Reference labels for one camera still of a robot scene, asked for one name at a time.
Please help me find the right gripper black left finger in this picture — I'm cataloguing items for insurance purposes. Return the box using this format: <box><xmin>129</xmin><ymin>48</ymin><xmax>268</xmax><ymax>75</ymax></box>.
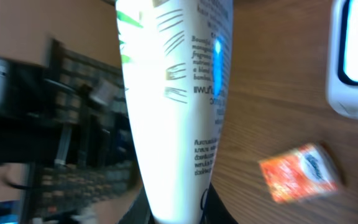
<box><xmin>117</xmin><ymin>187</ymin><xmax>154</xmax><ymax>224</ymax></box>

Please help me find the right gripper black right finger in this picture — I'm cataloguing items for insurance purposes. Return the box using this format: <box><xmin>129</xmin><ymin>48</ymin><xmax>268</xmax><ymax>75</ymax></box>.
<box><xmin>200</xmin><ymin>184</ymin><xmax>238</xmax><ymax>224</ymax></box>

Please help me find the small orange snack packet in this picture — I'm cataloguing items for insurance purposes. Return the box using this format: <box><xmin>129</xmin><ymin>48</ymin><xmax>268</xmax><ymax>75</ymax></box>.
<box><xmin>259</xmin><ymin>143</ymin><xmax>342</xmax><ymax>203</ymax></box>

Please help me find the white Pantene conditioner tube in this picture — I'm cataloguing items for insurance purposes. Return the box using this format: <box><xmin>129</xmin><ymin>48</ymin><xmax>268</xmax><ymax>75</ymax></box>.
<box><xmin>115</xmin><ymin>0</ymin><xmax>234</xmax><ymax>223</ymax></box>

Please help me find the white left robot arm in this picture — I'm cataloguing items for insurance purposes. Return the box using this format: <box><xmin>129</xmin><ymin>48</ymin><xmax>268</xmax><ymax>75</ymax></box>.
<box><xmin>0</xmin><ymin>55</ymin><xmax>80</xmax><ymax>164</ymax></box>

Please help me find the white barcode scanner stand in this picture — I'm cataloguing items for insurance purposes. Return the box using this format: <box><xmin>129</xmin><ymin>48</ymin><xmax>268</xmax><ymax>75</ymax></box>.
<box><xmin>326</xmin><ymin>0</ymin><xmax>358</xmax><ymax>119</ymax></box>

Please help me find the grey plastic mesh basket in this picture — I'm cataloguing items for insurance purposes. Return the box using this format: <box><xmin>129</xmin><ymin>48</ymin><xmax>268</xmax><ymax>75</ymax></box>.
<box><xmin>21</xmin><ymin>39</ymin><xmax>139</xmax><ymax>223</ymax></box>

